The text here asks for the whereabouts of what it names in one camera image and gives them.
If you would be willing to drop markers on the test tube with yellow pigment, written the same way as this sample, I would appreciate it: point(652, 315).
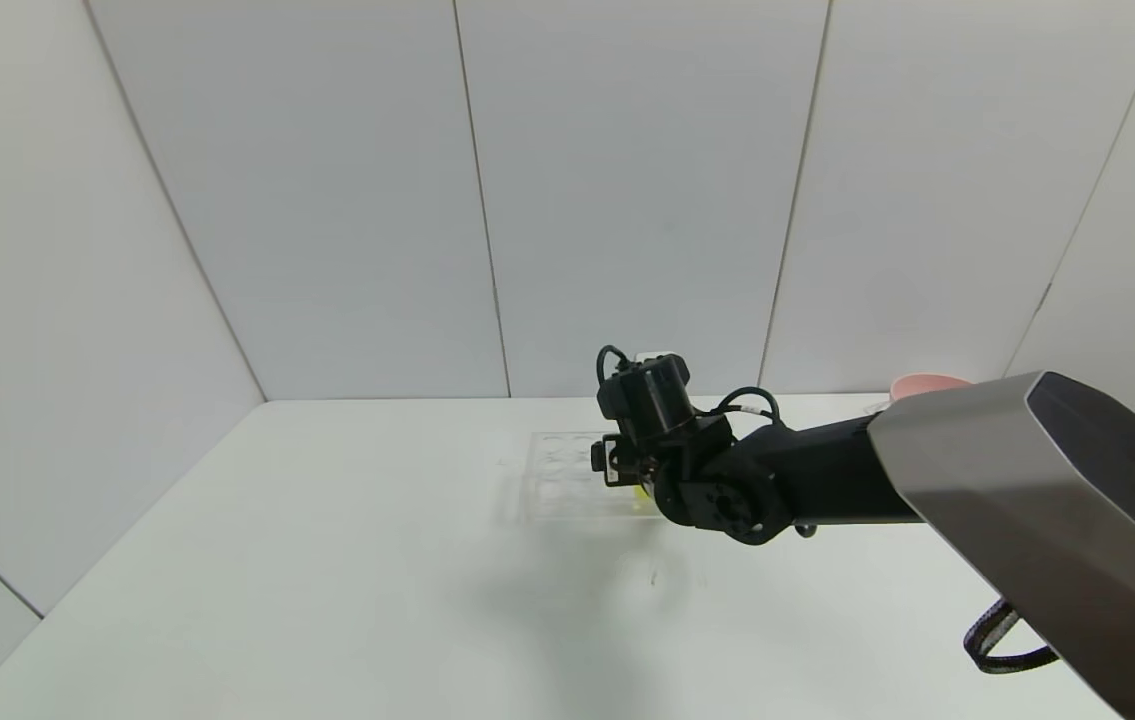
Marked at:
point(642, 490)

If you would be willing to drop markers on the pink bowl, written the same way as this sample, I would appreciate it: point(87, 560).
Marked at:
point(927, 386)

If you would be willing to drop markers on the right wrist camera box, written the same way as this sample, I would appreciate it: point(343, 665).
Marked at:
point(657, 354)

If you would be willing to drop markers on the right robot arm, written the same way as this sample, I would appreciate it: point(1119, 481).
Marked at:
point(977, 480)

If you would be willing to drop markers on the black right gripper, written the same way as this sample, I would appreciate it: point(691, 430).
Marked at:
point(609, 461)

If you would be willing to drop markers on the clear acrylic test tube rack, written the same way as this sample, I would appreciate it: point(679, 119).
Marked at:
point(557, 480)

